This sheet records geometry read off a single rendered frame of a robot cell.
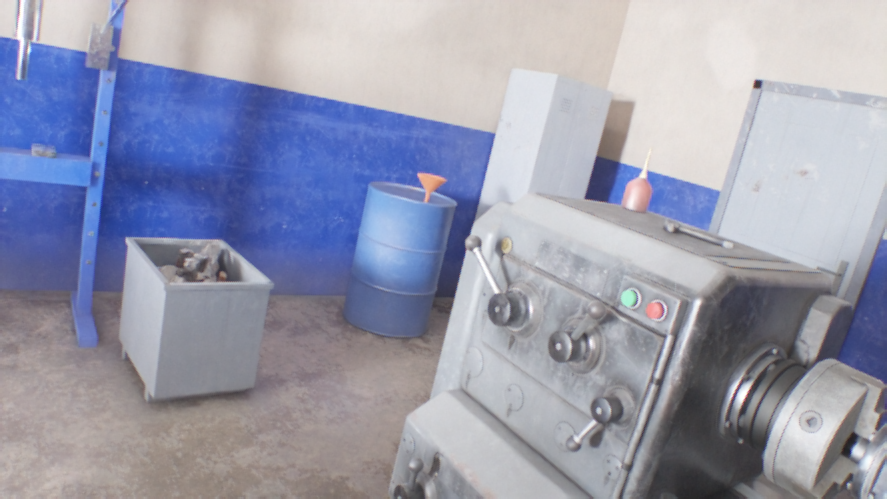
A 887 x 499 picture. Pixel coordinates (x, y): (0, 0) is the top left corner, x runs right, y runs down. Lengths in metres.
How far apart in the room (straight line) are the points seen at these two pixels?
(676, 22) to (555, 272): 4.28
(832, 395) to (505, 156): 3.83
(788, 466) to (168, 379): 2.32
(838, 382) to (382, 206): 3.04
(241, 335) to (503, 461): 1.75
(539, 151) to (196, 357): 2.75
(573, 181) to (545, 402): 3.61
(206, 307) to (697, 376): 2.07
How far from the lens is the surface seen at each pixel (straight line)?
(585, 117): 4.79
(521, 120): 4.71
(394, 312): 3.97
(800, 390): 1.22
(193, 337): 2.80
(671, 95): 5.27
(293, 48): 4.07
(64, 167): 3.37
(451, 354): 1.57
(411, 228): 3.82
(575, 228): 1.30
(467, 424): 1.45
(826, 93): 4.63
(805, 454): 1.20
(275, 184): 4.15
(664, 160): 5.19
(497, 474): 1.34
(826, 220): 4.50
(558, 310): 1.28
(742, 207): 4.75
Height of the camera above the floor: 1.49
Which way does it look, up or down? 13 degrees down
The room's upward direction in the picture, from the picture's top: 13 degrees clockwise
